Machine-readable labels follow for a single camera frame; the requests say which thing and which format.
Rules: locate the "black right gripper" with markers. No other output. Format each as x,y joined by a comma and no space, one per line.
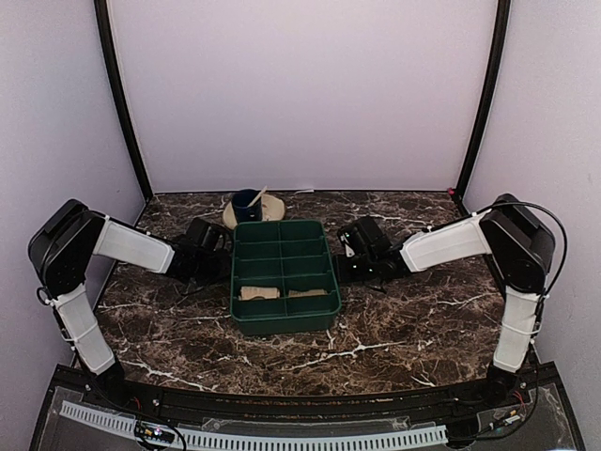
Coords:
342,272

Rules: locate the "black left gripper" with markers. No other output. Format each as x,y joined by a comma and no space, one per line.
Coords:
225,255

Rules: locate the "striped cream red sock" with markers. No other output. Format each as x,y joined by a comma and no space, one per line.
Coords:
255,293

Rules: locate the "green plastic divided tray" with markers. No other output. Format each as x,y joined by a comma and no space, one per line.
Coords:
288,254

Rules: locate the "tan brown sock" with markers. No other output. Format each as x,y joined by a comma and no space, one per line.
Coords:
314,292

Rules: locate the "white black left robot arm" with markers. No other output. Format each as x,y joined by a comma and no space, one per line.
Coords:
62,249

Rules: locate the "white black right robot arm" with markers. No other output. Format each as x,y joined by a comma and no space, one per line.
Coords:
520,244

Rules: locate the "blue enamel mug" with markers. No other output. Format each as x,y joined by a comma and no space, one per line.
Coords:
242,213

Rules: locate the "cream ceramic saucer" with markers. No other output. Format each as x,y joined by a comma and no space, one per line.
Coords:
273,209

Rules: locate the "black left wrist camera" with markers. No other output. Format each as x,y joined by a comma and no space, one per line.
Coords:
206,235

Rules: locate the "white slotted cable duct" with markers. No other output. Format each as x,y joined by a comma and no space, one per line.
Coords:
222,434

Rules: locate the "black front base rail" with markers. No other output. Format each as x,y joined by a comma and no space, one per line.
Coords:
452,402

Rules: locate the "black left corner post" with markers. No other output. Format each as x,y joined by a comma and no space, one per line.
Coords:
108,48

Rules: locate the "black corner post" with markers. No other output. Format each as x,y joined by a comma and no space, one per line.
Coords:
493,67
108,48

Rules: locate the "black right corner post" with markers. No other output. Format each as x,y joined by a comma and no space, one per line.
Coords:
493,67

